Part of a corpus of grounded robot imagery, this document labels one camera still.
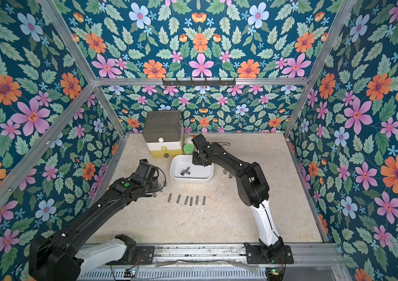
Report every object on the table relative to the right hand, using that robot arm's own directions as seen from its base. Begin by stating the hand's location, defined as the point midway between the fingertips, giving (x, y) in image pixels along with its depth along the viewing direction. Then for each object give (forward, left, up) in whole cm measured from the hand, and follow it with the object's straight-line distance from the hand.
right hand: (197, 160), depth 96 cm
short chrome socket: (-3, -16, -7) cm, 17 cm away
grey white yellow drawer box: (+9, +18, +12) cm, 24 cm away
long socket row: (-20, +2, -9) cm, 22 cm away
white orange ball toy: (+19, +8, -3) cm, 21 cm away
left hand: (-17, +17, +5) cm, 25 cm away
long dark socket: (-21, +9, -8) cm, 24 cm away
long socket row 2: (-20, -5, -9) cm, 22 cm away
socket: (-19, +4, -9) cm, 22 cm away
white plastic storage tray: (-5, -1, -6) cm, 8 cm away
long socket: (-19, +13, -8) cm, 25 cm away
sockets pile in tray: (-3, +7, -6) cm, 10 cm away
